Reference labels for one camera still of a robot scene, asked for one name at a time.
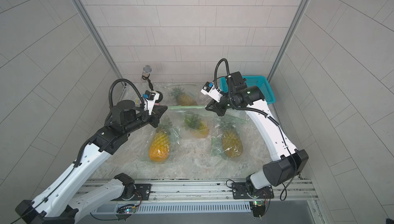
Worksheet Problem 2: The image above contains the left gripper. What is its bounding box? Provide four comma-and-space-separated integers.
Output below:
122, 104, 167, 135

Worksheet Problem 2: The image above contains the orange pineapple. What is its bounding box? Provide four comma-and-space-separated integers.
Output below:
184, 113, 209, 138

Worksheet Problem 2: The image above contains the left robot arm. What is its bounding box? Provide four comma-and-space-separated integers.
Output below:
15, 100, 168, 224

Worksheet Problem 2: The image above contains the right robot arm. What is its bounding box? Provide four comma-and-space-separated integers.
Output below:
201, 72, 309, 198

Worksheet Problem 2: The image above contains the back green pineapple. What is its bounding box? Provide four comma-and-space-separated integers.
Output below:
170, 87, 197, 106

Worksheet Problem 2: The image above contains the green pineapple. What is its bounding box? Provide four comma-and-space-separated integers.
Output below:
219, 121, 243, 158
170, 87, 197, 106

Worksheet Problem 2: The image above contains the left yellow pineapple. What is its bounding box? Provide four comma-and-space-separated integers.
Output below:
148, 117, 172, 162

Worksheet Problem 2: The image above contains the right green pineapple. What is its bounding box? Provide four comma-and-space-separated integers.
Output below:
219, 121, 243, 158

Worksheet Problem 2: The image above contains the black microphone stand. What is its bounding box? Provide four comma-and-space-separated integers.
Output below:
147, 77, 154, 92

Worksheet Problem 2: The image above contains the teal plastic basket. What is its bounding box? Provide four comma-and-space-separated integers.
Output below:
220, 72, 276, 108

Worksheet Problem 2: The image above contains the left circuit board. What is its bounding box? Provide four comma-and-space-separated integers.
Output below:
116, 204, 139, 215

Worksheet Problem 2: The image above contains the circuit board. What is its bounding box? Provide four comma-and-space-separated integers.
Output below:
249, 201, 267, 218
116, 204, 139, 215

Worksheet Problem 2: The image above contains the right circuit board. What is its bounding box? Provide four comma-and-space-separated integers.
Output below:
249, 201, 267, 218

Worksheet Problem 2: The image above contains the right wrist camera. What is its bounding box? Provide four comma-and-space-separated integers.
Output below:
201, 82, 223, 102

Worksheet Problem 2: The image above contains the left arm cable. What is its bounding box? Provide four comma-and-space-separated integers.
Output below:
104, 78, 147, 126

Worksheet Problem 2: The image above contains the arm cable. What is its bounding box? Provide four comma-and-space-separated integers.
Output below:
214, 58, 298, 201
104, 78, 147, 126

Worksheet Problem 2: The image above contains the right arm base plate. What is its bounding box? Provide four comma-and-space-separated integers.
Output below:
229, 182, 275, 200

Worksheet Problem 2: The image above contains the right aluminium corner post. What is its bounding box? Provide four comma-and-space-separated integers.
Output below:
267, 0, 310, 83

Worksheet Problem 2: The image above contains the aluminium corner post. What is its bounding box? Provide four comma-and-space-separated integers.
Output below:
267, 0, 310, 83
71, 0, 122, 78

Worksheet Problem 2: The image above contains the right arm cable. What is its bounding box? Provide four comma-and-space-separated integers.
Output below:
214, 58, 298, 201

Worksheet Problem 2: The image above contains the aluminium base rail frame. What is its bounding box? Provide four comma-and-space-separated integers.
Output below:
75, 179, 329, 224

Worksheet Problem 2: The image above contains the left aluminium corner post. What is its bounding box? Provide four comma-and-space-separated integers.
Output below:
71, 0, 122, 78

